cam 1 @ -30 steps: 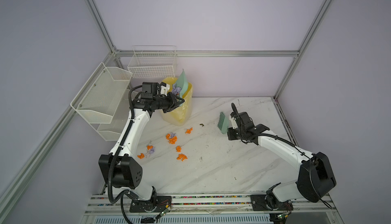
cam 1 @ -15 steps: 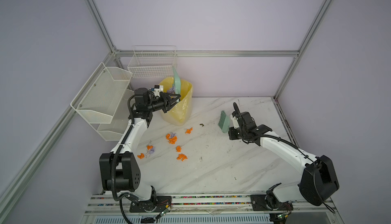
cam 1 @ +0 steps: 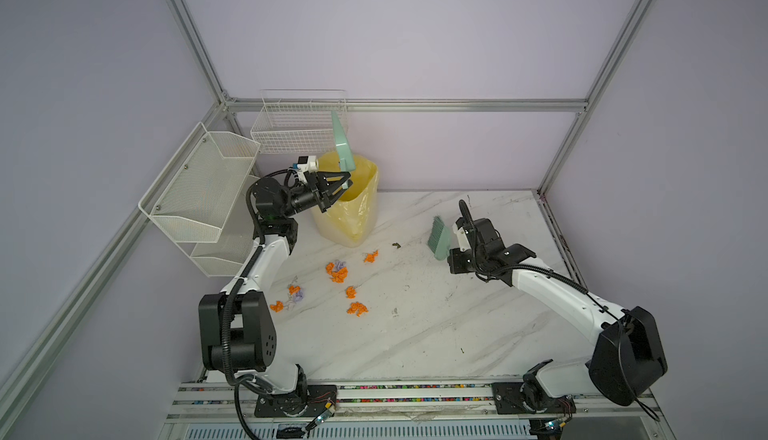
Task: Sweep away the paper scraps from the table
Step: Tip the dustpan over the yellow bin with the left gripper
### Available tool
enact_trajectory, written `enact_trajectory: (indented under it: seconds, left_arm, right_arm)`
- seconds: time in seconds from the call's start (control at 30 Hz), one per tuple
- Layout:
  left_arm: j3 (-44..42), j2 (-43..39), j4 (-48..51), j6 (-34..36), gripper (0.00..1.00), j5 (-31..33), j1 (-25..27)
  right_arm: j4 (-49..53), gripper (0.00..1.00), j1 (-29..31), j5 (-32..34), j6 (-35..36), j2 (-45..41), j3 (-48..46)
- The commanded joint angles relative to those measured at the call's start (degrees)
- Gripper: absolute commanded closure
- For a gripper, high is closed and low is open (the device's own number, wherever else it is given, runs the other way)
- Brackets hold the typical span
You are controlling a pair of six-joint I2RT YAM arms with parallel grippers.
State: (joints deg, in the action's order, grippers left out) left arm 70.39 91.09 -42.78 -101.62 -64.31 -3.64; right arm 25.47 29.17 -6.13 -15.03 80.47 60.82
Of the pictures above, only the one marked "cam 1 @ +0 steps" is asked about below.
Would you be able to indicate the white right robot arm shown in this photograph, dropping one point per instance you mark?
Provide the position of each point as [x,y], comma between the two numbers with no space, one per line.
[627,353]

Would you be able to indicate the white wire wall basket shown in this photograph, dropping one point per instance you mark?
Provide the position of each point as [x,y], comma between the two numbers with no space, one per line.
[299,121]

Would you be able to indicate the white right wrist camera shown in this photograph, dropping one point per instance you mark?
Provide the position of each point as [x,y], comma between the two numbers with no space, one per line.
[461,236]

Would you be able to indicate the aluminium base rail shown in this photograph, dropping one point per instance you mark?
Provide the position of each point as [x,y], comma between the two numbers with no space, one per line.
[452,409]

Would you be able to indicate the white mesh wall shelf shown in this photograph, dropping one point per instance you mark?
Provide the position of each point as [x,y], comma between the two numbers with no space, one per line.
[198,200]

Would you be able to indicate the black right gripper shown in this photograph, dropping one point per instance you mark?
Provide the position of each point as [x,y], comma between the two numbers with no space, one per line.
[453,261]

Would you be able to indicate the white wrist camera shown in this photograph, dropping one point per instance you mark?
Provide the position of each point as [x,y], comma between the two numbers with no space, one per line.
[304,166]
[461,236]

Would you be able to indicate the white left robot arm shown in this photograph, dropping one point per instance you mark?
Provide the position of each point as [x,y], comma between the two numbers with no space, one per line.
[238,337]

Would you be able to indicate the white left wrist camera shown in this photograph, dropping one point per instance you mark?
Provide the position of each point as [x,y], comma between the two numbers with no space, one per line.
[304,166]

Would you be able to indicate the green hand brush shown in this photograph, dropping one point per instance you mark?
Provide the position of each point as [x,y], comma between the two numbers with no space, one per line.
[440,239]

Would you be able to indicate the yellow lined trash bin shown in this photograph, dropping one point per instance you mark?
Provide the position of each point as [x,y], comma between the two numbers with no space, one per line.
[352,218]

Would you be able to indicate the green plastic dustpan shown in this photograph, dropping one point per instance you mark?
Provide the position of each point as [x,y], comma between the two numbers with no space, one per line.
[346,159]

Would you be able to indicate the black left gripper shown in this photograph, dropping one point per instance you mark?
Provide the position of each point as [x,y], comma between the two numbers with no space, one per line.
[325,197]

